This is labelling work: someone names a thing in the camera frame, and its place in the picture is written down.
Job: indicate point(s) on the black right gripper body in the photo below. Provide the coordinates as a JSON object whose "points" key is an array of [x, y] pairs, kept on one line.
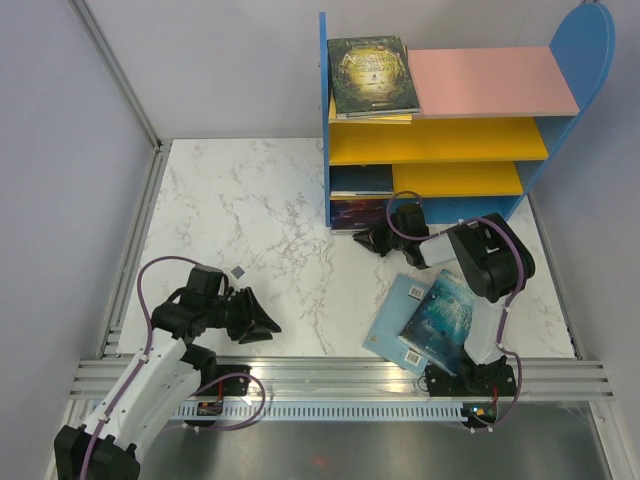
{"points": [[391, 241]]}

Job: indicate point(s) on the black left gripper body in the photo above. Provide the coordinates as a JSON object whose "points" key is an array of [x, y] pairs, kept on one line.
{"points": [[232, 314]]}

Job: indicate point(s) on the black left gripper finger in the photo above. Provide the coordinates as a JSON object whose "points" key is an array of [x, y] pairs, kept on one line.
{"points": [[254, 336], [256, 318]]}

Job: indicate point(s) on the purple galaxy Crusoe book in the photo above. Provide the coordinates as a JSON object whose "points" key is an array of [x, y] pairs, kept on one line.
{"points": [[356, 214]]}

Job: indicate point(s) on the pale grey Gatsby book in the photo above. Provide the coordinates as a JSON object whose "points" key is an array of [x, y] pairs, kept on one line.
{"points": [[346, 195]]}

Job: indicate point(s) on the light blue barcode book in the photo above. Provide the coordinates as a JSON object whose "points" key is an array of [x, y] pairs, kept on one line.
{"points": [[400, 303]]}

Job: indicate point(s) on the dark navy blue book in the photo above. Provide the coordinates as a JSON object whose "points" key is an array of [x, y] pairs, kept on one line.
{"points": [[361, 178]]}

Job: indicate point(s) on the teal underwater book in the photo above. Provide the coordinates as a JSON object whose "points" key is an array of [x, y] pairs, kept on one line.
{"points": [[441, 323]]}

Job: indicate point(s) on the yellow Little Prince book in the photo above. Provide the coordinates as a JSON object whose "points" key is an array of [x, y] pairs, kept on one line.
{"points": [[378, 120]]}

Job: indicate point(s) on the green Alice Wonderland book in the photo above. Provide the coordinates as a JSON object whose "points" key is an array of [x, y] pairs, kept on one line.
{"points": [[368, 78]]}

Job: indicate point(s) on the black Moon and Sixpence book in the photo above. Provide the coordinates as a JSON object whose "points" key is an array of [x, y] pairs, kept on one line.
{"points": [[403, 56]]}

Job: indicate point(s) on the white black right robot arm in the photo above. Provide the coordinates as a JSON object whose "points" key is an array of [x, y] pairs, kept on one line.
{"points": [[494, 263]]}

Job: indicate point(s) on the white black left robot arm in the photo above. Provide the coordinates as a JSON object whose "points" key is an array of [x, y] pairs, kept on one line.
{"points": [[168, 369]]}

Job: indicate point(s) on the blue pink yellow bookshelf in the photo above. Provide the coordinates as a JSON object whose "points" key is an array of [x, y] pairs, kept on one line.
{"points": [[491, 119]]}

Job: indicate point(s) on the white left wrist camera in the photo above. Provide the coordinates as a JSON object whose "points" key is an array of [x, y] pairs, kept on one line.
{"points": [[238, 272]]}

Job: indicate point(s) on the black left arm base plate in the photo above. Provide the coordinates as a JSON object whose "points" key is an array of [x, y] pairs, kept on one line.
{"points": [[225, 381]]}

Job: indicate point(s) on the white slotted cable duct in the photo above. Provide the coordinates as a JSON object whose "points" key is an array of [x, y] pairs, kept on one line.
{"points": [[236, 411]]}

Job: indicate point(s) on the aluminium mounting rail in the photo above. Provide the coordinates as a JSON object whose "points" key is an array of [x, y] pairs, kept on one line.
{"points": [[368, 378]]}

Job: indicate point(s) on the aluminium left frame post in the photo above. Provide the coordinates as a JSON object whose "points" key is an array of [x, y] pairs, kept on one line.
{"points": [[97, 37]]}

